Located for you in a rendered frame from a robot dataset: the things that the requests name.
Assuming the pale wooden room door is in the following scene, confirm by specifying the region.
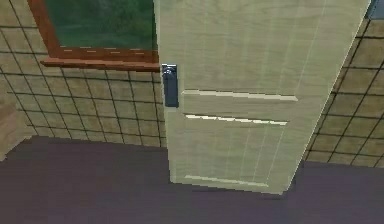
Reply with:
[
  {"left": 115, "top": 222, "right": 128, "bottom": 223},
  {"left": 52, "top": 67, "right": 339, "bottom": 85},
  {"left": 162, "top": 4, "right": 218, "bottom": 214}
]
[{"left": 153, "top": 0, "right": 372, "bottom": 196}]

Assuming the brown framed window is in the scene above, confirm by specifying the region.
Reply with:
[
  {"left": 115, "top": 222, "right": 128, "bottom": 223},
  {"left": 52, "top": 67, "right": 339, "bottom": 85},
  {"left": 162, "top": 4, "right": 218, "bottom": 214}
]
[{"left": 27, "top": 0, "right": 161, "bottom": 72}]

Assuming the dark metal door handle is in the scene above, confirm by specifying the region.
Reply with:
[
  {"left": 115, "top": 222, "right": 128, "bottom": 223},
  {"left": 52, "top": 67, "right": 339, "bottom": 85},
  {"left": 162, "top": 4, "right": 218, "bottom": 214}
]
[{"left": 161, "top": 63, "right": 180, "bottom": 109}]

